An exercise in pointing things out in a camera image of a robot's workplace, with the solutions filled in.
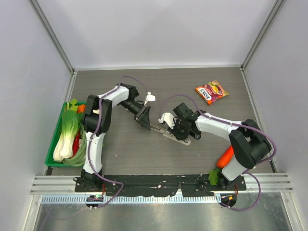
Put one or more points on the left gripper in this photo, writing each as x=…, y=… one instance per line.
x=142, y=116

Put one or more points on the green plastic tray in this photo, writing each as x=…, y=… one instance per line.
x=75, y=161

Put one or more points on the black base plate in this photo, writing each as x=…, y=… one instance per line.
x=191, y=185

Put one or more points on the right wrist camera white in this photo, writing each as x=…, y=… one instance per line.
x=169, y=119

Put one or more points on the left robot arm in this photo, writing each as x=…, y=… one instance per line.
x=96, y=121

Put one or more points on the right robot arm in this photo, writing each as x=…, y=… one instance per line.
x=249, y=143

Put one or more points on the orange toy carrot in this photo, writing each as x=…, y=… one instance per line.
x=225, y=158

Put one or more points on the white slotted cable duct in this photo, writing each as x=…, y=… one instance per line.
x=86, y=199

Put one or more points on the red toy chili pepper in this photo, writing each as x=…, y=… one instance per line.
x=76, y=143

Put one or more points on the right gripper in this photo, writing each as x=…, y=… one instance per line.
x=173, y=131

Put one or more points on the small orange toy vegetable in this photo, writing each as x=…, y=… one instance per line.
x=81, y=108

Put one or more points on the orange candy bag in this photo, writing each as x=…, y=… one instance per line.
x=211, y=92

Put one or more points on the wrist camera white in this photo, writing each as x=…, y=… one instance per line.
x=149, y=98
x=169, y=119

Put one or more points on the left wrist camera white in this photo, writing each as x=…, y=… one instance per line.
x=149, y=98

